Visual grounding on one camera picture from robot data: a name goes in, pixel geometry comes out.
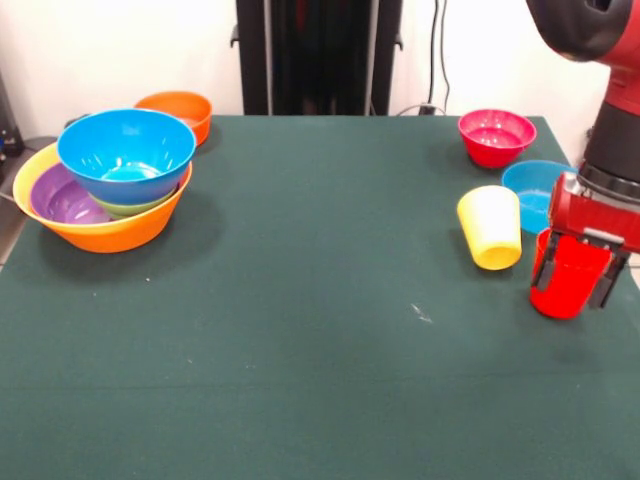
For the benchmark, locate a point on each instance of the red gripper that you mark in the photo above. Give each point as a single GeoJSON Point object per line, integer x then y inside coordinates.
{"type": "Point", "coordinates": [595, 215]}

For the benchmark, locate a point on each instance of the red cup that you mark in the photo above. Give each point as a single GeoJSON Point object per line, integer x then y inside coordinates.
{"type": "Point", "coordinates": [570, 285]}

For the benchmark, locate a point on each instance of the yellow cup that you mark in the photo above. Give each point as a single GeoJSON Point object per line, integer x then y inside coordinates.
{"type": "Point", "coordinates": [490, 225]}

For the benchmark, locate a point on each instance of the small green bowl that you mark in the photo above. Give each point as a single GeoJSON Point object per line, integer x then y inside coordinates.
{"type": "Point", "coordinates": [130, 207]}

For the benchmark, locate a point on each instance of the large yellow bowl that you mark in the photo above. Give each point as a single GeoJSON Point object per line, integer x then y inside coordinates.
{"type": "Point", "coordinates": [120, 235]}

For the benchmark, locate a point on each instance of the deep blue bowl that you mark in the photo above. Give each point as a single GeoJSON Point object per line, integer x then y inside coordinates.
{"type": "Point", "coordinates": [125, 145]}

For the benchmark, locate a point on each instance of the purple bowl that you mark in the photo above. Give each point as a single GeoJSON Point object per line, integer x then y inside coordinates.
{"type": "Point", "coordinates": [55, 200]}

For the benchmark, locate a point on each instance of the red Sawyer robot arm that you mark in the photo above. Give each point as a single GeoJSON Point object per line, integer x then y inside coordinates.
{"type": "Point", "coordinates": [615, 100]}

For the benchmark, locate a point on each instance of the shallow blue bowl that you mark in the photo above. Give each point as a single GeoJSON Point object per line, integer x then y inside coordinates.
{"type": "Point", "coordinates": [535, 180]}

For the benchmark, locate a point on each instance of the small pink bowl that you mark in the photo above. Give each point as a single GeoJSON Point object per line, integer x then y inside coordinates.
{"type": "Point", "coordinates": [495, 135]}

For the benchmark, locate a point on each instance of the dark green tablecloth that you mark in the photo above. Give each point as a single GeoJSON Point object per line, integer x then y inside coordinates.
{"type": "Point", "coordinates": [300, 350]}

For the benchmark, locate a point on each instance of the small orange bowl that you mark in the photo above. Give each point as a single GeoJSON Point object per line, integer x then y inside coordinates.
{"type": "Point", "coordinates": [195, 112]}

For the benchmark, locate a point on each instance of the black equipment rack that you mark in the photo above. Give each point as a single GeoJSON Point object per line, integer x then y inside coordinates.
{"type": "Point", "coordinates": [7, 125]}

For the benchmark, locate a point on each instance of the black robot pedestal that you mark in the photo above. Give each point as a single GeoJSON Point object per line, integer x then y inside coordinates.
{"type": "Point", "coordinates": [320, 50]}

